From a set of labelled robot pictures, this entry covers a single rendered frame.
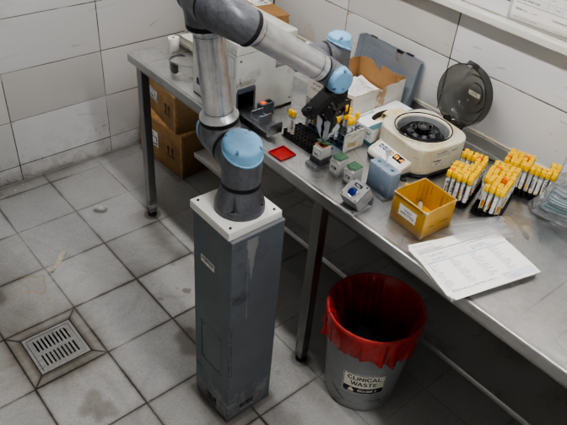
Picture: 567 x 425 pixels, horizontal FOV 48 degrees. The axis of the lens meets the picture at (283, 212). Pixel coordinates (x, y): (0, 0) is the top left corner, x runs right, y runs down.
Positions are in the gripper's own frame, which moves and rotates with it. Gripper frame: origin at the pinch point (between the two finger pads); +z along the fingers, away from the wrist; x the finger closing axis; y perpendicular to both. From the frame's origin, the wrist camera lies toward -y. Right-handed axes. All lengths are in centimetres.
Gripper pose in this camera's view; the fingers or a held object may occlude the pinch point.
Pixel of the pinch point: (322, 138)
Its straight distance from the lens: 208.5
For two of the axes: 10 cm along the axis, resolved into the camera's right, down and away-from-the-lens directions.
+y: 7.6, -3.6, 5.4
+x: -6.4, -5.1, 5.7
